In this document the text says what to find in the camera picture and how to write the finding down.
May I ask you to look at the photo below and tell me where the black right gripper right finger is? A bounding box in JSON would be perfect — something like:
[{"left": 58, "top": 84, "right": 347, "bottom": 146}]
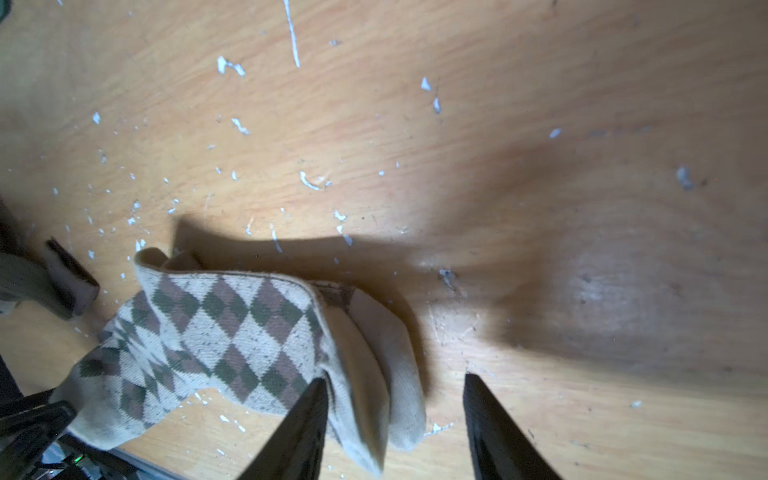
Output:
[{"left": 463, "top": 373, "right": 561, "bottom": 480}]

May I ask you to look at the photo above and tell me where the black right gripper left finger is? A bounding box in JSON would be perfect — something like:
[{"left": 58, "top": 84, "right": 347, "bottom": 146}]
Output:
[{"left": 239, "top": 378, "right": 329, "bottom": 480}]

